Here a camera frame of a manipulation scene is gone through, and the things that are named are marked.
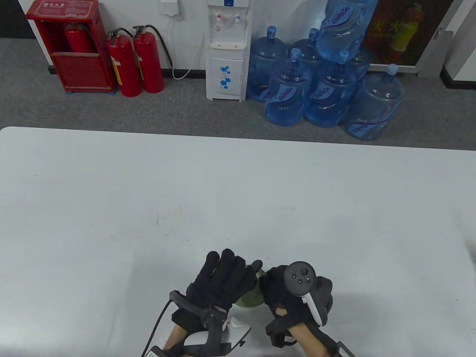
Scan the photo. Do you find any person's left hand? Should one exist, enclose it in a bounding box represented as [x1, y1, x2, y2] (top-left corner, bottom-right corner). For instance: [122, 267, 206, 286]
[172, 249, 263, 330]

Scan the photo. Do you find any person's right hand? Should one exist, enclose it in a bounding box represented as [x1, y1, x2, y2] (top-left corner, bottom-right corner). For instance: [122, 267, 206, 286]
[259, 265, 334, 330]

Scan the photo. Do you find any green seasoning dish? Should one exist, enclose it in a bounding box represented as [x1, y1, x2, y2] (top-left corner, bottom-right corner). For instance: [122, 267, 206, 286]
[234, 269, 267, 309]

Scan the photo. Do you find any person's right forearm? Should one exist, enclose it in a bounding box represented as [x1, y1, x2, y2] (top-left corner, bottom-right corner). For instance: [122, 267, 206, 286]
[289, 323, 338, 357]

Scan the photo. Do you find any person's left forearm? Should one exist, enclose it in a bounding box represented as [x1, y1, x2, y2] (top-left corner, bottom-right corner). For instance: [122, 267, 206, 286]
[163, 323, 187, 352]

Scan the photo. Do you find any black and white hand controller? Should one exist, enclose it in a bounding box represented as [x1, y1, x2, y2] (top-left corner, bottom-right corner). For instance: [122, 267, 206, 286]
[283, 261, 328, 328]
[169, 290, 253, 357]

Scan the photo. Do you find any group of blue water jugs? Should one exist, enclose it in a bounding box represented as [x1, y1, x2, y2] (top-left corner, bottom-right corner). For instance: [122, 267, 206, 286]
[247, 0, 406, 141]

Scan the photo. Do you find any white water dispenser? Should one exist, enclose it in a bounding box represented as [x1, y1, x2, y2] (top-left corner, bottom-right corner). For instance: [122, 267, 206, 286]
[206, 0, 253, 102]

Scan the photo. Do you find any red fire extinguisher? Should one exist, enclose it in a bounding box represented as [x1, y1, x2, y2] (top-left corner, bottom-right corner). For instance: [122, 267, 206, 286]
[107, 28, 142, 98]
[132, 25, 174, 94]
[64, 23, 96, 54]

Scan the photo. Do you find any red fire extinguisher cabinet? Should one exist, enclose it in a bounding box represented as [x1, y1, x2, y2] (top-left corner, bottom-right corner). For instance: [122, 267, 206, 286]
[26, 0, 116, 94]

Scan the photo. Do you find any dark poster panel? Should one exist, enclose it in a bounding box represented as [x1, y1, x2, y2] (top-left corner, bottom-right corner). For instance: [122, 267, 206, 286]
[363, 0, 455, 67]

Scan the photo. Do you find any white power cable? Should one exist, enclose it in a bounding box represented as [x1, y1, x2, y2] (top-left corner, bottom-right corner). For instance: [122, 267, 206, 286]
[166, 15, 206, 80]

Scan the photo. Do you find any grey metal post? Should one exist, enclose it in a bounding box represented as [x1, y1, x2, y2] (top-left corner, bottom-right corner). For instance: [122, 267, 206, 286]
[417, 0, 471, 78]

